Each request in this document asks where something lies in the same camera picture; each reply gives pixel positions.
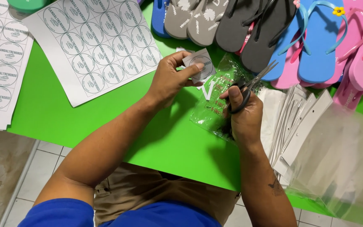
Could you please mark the person's left hand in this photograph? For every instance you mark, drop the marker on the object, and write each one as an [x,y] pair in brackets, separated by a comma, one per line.
[164,80]

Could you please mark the person's right hand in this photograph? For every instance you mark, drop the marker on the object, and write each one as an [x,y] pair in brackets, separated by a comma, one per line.
[247,116]

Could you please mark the cut square label sticker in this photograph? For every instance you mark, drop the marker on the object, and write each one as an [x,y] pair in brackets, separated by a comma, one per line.
[205,58]

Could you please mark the small cut label piece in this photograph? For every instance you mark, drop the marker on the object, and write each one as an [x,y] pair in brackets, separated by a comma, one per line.
[184,49]

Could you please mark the clear red-printed plastic bag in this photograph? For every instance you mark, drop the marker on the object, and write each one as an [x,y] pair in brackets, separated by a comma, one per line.
[210,110]

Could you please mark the white paper strip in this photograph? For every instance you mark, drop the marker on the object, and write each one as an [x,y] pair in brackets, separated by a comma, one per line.
[204,92]
[210,90]

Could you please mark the grey white-print sandal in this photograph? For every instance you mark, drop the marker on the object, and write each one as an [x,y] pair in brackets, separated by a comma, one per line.
[176,22]
[203,30]

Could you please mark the plain blue sandal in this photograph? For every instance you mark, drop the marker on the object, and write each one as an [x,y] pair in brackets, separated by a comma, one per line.
[158,19]

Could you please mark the blue sandal pink flower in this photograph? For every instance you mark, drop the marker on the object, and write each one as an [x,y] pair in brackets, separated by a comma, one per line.
[280,63]

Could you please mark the dark grey sandal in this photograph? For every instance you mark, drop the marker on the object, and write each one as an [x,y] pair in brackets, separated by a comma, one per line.
[232,31]
[257,53]

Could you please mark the red-print pink sandal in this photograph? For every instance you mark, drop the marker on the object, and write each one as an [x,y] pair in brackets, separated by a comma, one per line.
[246,39]

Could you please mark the round label sticker sheet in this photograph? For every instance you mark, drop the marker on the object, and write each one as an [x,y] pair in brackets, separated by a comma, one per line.
[93,47]

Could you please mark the pile of clear header bags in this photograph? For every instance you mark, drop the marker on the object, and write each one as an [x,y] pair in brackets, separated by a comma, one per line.
[326,151]

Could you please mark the blue sandal yellow flower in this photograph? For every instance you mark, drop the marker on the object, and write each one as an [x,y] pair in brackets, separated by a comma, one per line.
[317,56]

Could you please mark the person's khaki trousers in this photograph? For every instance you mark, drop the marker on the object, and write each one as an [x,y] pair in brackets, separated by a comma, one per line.
[156,186]

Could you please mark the person's blue shirt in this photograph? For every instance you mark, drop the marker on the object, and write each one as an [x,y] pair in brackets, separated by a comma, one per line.
[156,217]

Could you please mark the green round container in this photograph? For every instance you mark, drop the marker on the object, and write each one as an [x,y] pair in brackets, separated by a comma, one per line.
[27,4]

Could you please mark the stack of label sticker sheets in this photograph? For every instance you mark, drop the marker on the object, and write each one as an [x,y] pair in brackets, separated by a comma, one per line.
[2,63]

